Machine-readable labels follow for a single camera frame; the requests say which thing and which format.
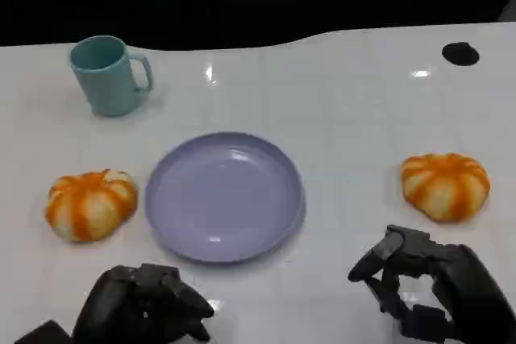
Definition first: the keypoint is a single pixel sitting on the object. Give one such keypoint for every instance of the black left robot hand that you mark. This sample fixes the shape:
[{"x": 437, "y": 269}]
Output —
[{"x": 133, "y": 307}]

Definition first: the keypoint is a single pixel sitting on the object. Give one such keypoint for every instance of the black table grommet hole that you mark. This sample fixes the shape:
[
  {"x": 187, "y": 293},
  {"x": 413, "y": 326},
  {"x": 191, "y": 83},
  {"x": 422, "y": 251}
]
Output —
[{"x": 460, "y": 54}]

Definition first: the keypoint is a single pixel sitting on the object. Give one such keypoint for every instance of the lilac plate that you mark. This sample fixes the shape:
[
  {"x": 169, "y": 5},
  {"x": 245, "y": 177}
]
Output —
[{"x": 224, "y": 197}]

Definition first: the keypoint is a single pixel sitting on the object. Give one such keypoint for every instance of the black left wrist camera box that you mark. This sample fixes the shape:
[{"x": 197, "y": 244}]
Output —
[{"x": 42, "y": 334}]

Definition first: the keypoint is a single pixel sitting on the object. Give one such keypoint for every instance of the pale green mug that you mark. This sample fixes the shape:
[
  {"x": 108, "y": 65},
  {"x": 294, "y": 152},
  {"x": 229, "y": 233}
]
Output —
[{"x": 106, "y": 78}]

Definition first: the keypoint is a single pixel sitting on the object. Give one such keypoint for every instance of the orange and white bread roll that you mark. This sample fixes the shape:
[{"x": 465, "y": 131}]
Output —
[
  {"x": 446, "y": 186},
  {"x": 91, "y": 205}
]

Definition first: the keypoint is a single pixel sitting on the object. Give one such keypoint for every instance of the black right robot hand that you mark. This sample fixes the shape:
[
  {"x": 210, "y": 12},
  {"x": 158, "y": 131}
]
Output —
[{"x": 459, "y": 291}]

